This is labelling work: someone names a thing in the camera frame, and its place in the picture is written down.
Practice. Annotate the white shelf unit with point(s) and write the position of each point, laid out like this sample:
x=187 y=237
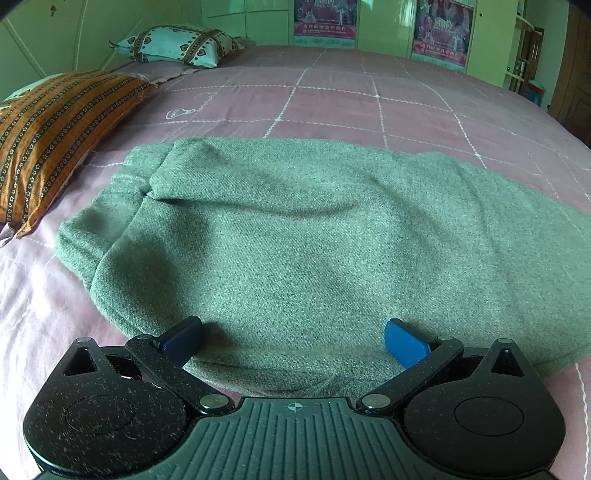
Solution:
x=524 y=50

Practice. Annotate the white patterned pillow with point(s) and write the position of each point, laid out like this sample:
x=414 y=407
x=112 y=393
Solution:
x=178 y=44

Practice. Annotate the wall poster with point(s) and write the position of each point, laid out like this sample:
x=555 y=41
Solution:
x=441 y=32
x=324 y=18

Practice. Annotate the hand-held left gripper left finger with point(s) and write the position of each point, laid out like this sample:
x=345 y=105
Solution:
x=183 y=340

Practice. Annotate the orange striped pillow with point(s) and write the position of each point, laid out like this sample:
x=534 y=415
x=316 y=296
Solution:
x=51 y=138

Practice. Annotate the pale green headboard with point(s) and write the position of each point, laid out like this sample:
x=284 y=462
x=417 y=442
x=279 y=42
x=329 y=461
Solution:
x=69 y=32

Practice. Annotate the pale green wardrobe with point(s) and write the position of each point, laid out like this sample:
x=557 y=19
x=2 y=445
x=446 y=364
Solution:
x=383 y=23

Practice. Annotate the grey-green pants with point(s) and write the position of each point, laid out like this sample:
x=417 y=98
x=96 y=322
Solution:
x=295 y=240

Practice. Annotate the brown wooden door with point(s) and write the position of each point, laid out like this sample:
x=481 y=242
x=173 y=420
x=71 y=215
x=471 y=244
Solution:
x=572 y=69

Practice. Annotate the pink checked bed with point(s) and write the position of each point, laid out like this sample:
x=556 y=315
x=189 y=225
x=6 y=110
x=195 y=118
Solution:
x=332 y=104

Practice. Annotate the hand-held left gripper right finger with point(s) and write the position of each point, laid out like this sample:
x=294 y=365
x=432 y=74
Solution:
x=402 y=342

